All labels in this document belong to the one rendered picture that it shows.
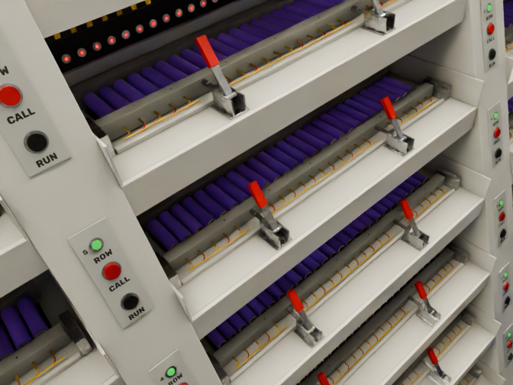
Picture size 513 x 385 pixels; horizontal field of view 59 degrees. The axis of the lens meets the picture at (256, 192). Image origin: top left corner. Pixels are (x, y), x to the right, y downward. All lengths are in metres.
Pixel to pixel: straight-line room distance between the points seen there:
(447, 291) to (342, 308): 0.33
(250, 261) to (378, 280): 0.28
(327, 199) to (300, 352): 0.24
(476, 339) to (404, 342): 0.29
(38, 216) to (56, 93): 0.11
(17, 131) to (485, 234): 0.87
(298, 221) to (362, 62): 0.23
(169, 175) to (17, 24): 0.19
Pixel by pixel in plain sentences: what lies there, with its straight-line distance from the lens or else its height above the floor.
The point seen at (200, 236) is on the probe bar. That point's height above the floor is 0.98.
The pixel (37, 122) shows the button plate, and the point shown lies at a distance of 0.44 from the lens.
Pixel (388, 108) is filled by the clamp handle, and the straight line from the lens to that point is 0.74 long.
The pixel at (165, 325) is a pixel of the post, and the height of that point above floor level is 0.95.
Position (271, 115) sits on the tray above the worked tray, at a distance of 0.55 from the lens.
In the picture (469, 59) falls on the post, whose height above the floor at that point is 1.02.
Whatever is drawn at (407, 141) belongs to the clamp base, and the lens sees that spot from 0.77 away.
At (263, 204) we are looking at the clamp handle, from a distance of 0.60.
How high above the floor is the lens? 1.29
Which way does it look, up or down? 28 degrees down
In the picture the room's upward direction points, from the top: 20 degrees counter-clockwise
